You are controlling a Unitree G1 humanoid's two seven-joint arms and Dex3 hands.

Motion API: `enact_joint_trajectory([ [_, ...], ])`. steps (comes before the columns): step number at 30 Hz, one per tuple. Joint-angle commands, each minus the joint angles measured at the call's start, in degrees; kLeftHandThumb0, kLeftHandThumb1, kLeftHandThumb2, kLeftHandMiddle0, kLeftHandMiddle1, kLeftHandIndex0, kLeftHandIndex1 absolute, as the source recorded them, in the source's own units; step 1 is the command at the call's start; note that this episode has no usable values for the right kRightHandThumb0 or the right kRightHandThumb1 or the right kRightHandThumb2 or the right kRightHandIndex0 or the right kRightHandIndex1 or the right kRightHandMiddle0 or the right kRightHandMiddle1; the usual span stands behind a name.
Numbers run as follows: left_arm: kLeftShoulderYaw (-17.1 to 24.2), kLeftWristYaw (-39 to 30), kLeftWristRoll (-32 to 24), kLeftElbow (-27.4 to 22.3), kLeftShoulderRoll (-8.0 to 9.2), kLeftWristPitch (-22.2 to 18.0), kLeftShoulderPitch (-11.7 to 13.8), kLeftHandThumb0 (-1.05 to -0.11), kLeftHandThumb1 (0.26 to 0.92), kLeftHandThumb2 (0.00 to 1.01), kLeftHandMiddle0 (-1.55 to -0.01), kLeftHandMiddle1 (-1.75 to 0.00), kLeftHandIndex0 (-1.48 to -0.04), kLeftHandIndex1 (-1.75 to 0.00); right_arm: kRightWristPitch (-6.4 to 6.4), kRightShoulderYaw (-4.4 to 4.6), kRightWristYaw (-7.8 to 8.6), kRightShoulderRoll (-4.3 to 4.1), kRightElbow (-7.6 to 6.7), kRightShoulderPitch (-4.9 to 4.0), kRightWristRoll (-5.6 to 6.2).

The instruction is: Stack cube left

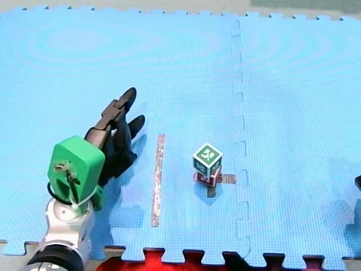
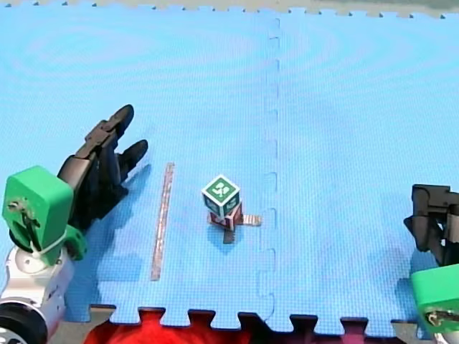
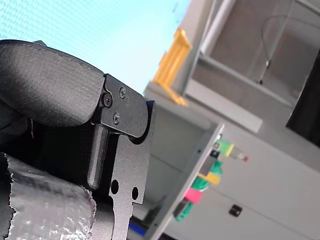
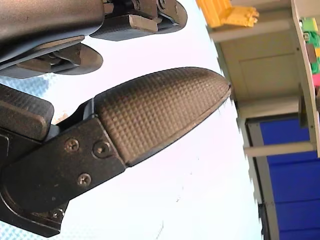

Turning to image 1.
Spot green cube white marks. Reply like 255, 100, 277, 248
192, 142, 224, 180

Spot red cube white marks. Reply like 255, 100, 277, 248
196, 167, 222, 188

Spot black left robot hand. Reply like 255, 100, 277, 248
84, 87, 146, 187

